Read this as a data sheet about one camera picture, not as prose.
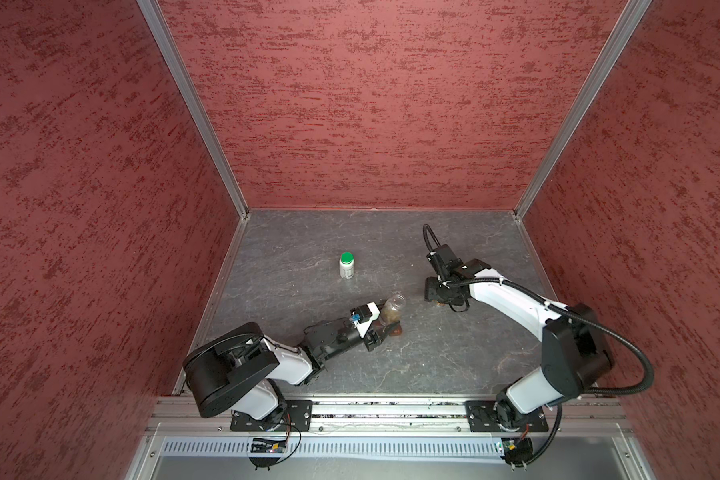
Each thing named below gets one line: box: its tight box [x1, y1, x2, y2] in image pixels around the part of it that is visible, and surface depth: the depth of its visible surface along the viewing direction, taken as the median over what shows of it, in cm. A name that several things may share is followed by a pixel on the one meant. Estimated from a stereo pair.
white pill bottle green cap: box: [339, 251, 355, 280], surface depth 97 cm
